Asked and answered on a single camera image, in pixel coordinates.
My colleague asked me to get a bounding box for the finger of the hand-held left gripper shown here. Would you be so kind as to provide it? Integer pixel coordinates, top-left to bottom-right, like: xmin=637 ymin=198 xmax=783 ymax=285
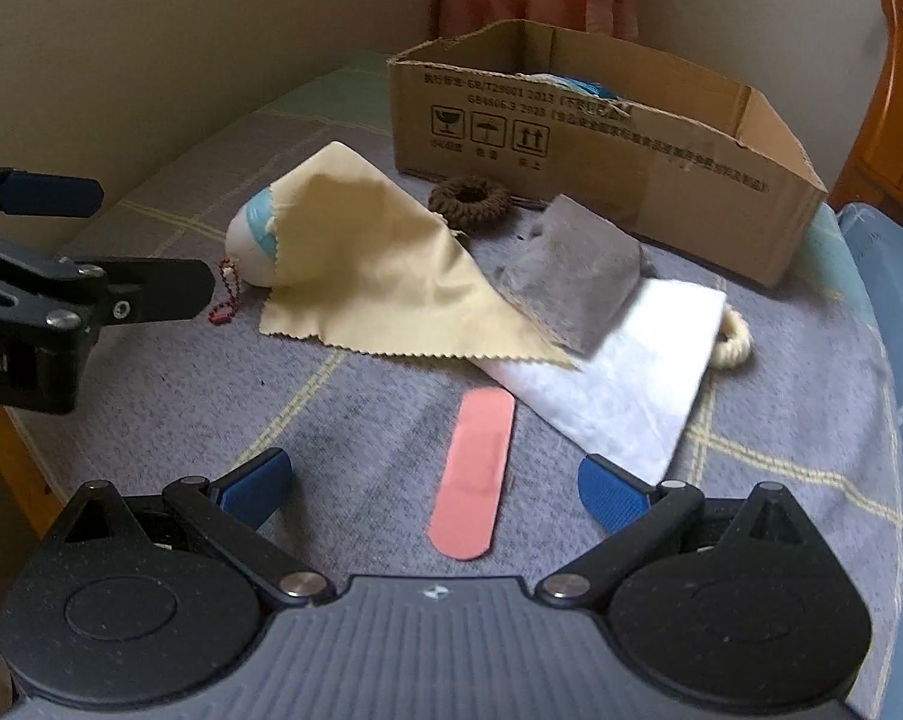
xmin=0 ymin=160 xmax=106 ymax=224
xmin=0 ymin=234 xmax=216 ymax=335

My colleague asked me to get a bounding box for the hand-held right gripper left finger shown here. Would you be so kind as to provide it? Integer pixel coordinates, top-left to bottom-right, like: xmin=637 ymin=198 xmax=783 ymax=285
xmin=42 ymin=447 xmax=337 ymax=605

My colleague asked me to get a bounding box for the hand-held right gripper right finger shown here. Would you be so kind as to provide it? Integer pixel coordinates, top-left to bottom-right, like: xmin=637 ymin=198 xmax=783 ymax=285
xmin=535 ymin=454 xmax=827 ymax=610

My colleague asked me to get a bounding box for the white blue plush keychain toy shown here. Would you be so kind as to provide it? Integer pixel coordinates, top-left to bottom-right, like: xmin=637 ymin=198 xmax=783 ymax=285
xmin=209 ymin=191 xmax=283 ymax=327

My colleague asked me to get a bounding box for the white cloth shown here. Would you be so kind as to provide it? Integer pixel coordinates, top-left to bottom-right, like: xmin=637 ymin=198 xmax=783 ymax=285
xmin=481 ymin=277 xmax=728 ymax=485

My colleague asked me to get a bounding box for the pink adhesive bandage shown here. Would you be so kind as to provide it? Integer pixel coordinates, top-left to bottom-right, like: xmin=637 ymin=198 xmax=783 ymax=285
xmin=427 ymin=388 xmax=517 ymax=560

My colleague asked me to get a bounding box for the cream hair scrunchie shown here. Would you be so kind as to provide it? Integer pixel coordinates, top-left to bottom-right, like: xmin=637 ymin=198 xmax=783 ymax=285
xmin=712 ymin=306 xmax=752 ymax=370

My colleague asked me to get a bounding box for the pale yellow cloth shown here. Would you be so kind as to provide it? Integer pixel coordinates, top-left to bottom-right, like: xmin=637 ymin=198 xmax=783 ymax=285
xmin=258 ymin=141 xmax=580 ymax=370

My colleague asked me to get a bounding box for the grey fuzzy cloth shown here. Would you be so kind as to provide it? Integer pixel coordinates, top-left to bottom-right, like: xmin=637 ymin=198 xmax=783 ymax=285
xmin=494 ymin=193 xmax=655 ymax=356

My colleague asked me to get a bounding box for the brown hair scrunchie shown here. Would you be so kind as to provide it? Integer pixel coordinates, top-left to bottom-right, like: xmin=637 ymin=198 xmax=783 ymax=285
xmin=428 ymin=176 xmax=512 ymax=230

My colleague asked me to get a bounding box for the brown cardboard box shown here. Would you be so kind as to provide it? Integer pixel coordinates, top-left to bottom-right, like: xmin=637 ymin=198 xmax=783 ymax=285
xmin=387 ymin=19 xmax=829 ymax=288

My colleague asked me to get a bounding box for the blue pillow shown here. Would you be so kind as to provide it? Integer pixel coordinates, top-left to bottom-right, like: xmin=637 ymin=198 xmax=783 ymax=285
xmin=833 ymin=202 xmax=903 ymax=466

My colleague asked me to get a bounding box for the teal tasseled fabric ornament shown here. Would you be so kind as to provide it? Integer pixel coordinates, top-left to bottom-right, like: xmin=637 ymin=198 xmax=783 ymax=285
xmin=530 ymin=71 xmax=632 ymax=102

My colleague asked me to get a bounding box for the wooden chair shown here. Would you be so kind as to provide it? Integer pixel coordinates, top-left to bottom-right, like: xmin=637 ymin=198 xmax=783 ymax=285
xmin=826 ymin=0 xmax=903 ymax=233

